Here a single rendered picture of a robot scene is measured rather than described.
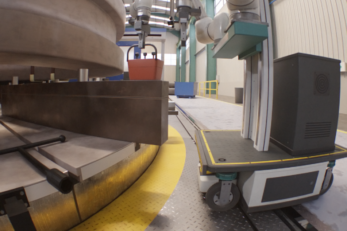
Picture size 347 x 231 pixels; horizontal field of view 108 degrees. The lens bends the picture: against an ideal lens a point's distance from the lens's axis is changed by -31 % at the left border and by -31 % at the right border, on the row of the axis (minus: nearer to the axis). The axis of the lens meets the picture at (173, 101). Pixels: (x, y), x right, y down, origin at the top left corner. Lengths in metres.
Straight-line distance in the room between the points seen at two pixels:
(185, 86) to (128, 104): 9.59
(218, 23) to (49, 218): 1.48
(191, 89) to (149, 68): 9.56
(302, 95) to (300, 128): 0.17
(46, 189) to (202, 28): 1.40
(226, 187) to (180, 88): 9.93
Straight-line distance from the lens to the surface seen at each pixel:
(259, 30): 0.84
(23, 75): 5.54
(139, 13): 1.12
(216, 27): 1.34
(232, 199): 1.02
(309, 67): 1.02
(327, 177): 1.29
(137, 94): 1.07
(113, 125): 1.19
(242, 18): 0.86
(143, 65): 1.07
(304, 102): 1.00
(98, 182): 0.99
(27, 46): 1.28
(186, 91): 10.63
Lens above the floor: 0.65
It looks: 4 degrees down
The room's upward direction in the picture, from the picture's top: 1 degrees clockwise
